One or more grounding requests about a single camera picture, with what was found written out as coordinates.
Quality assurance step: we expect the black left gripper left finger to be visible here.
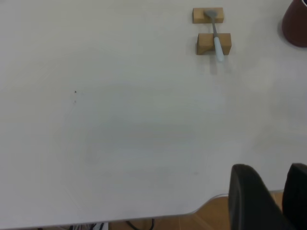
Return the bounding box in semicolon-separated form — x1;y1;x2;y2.
228;163;295;230

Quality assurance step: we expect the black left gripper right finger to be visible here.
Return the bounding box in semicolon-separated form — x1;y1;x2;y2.
282;163;307;230

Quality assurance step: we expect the metal spoon with pale handle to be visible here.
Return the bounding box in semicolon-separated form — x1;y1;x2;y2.
203;10;225;62

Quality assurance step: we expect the red ceramic mug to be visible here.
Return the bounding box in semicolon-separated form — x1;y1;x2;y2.
281;0;307;48

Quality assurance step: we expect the notched wooden block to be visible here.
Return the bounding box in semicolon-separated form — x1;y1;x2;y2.
196;33;232;56

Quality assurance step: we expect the flat wooden block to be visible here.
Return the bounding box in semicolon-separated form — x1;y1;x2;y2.
192;7;224;24

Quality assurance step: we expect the black cable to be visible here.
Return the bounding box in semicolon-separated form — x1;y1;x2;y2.
125;218;156;230

